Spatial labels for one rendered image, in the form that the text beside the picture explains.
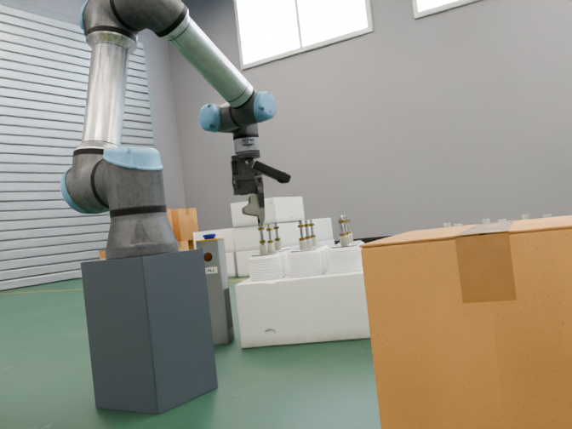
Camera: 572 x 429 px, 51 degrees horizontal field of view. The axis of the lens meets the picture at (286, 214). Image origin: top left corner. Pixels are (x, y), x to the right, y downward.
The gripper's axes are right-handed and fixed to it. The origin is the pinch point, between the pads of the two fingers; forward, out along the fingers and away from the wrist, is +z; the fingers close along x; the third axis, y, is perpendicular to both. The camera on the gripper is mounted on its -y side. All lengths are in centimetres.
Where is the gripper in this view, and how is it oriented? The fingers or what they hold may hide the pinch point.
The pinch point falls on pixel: (262, 220)
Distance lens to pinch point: 174.8
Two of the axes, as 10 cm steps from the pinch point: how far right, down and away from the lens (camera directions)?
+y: -9.8, 1.1, -1.9
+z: 1.1, 9.9, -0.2
